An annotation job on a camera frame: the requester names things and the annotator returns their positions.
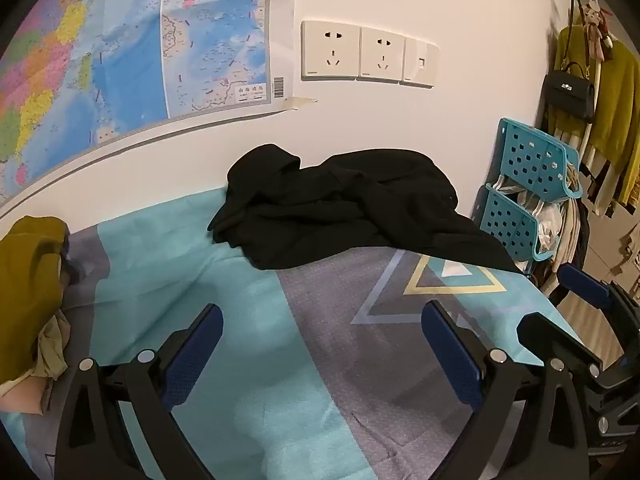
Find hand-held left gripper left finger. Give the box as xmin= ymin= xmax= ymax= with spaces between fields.
xmin=55 ymin=302 xmax=224 ymax=480

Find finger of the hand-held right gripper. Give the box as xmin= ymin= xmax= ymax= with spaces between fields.
xmin=557 ymin=264 xmax=640 ymax=346
xmin=516 ymin=311 xmax=608 ymax=381

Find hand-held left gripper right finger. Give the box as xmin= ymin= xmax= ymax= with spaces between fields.
xmin=421 ymin=300 xmax=591 ymax=480

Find black garment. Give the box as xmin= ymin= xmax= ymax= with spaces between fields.
xmin=207 ymin=143 xmax=523 ymax=275

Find hanging clothes on rack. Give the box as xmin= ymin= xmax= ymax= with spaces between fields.
xmin=550 ymin=25 xmax=640 ymax=206

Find beige hanging garment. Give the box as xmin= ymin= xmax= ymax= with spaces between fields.
xmin=542 ymin=197 xmax=591 ymax=306

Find pale crumpled cloth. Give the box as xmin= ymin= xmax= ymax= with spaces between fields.
xmin=495 ymin=185 xmax=566 ymax=256

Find teal and grey bed sheet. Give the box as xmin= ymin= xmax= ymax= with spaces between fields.
xmin=0 ymin=187 xmax=601 ymax=480

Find cream hanging garment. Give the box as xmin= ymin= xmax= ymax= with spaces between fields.
xmin=537 ymin=125 xmax=631 ymax=216

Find blue plastic storage rack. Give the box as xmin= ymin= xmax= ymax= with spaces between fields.
xmin=472 ymin=117 xmax=583 ymax=273

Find mustard garment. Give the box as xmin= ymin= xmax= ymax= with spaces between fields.
xmin=0 ymin=216 xmax=71 ymax=386

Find pink garment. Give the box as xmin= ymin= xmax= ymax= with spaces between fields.
xmin=0 ymin=375 xmax=53 ymax=416

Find black handbag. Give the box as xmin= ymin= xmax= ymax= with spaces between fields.
xmin=542 ymin=62 xmax=598 ymax=123

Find plush toy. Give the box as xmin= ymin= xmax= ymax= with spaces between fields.
xmin=582 ymin=0 xmax=616 ymax=61

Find white wall port plate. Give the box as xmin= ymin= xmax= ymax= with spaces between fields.
xmin=400 ymin=37 xmax=441 ymax=88

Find white wall socket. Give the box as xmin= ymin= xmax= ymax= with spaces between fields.
xmin=357 ymin=25 xmax=407 ymax=83
xmin=300 ymin=20 xmax=362 ymax=81

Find colourful wall map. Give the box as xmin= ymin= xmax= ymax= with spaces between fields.
xmin=0 ymin=0 xmax=298 ymax=218

